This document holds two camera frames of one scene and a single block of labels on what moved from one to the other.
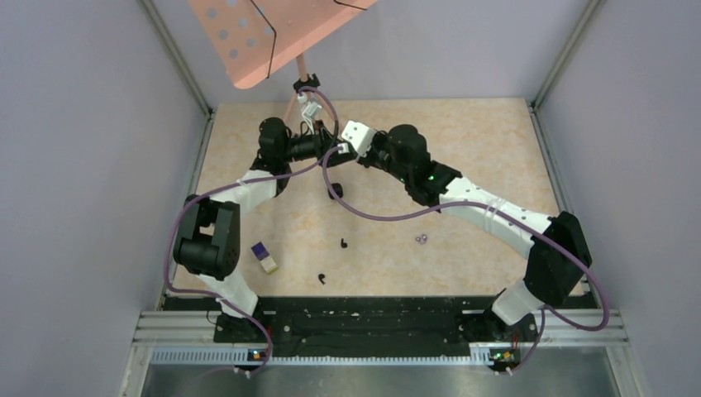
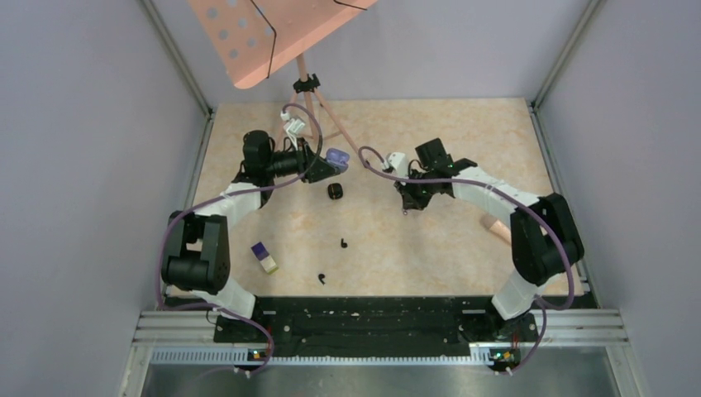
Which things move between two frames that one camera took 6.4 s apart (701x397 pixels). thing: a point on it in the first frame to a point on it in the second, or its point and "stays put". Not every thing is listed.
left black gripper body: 317,144 to 305,166
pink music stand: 252,38 stays put
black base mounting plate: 355,329 stays put
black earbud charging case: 338,188 stays put
